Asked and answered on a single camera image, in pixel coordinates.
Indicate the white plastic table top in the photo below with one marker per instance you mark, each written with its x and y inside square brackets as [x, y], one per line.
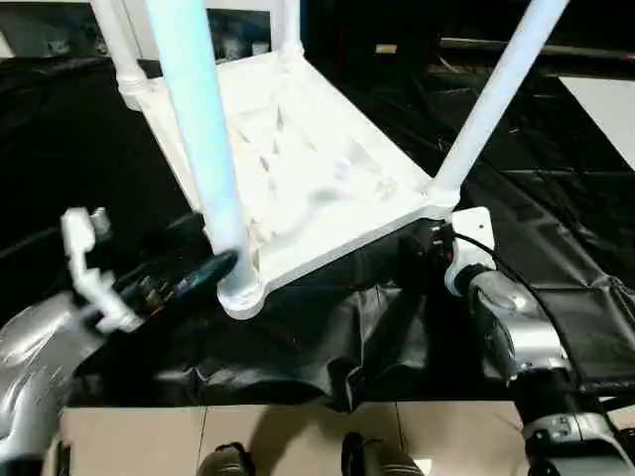
[322, 173]

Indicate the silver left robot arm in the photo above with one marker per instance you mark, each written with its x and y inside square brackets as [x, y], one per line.
[35, 357]

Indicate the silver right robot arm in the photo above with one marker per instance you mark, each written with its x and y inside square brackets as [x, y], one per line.
[521, 327]

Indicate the black work mat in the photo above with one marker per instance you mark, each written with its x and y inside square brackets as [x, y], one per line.
[74, 149]

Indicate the dark left robot foot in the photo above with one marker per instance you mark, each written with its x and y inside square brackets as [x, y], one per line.
[223, 460]

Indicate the dark robot foot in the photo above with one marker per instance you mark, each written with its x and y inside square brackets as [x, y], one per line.
[382, 458]
[223, 460]

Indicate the white blue patterned container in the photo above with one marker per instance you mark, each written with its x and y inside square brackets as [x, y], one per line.
[232, 47]

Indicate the white mug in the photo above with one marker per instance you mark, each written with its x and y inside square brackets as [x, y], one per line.
[258, 48]

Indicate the yellowish label tag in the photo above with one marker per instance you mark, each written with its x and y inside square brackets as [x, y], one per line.
[387, 48]

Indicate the dark right robot foot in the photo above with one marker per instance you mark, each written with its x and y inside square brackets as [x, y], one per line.
[382, 458]

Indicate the small white figurine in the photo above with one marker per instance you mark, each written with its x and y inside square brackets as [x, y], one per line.
[59, 46]

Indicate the white flat board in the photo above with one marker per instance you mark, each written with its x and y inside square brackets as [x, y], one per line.
[605, 114]

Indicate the white glass door cabinet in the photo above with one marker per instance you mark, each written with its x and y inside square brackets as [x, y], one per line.
[238, 5]

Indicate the dark metal bar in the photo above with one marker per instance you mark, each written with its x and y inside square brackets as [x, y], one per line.
[585, 49]

